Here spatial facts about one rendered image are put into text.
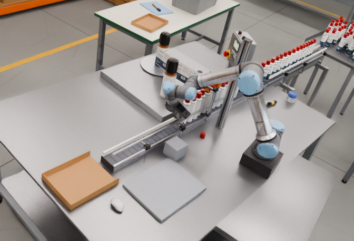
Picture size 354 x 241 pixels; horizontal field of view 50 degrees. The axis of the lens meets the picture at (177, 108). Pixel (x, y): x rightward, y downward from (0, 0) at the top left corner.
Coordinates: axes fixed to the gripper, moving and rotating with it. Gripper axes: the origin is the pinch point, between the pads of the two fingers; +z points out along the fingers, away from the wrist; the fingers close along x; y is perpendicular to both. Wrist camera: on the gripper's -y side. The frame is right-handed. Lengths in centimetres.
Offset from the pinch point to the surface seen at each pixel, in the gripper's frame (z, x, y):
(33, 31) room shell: 117, -16, 308
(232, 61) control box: -19.2, -44.0, -8.5
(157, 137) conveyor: -5.6, 20.6, -1.2
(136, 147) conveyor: -14.2, 35.5, -0.9
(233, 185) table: 5, 12, -53
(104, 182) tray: -24, 62, -8
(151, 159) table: -7.5, 33.9, -9.8
